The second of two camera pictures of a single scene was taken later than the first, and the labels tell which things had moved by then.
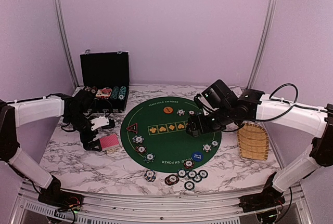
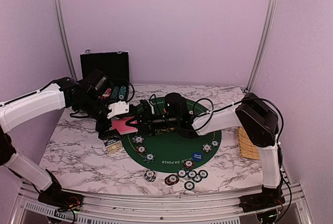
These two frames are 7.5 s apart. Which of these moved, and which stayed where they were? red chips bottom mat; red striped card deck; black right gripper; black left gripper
Moved: red striped card deck; black left gripper; black right gripper
Stayed: red chips bottom mat
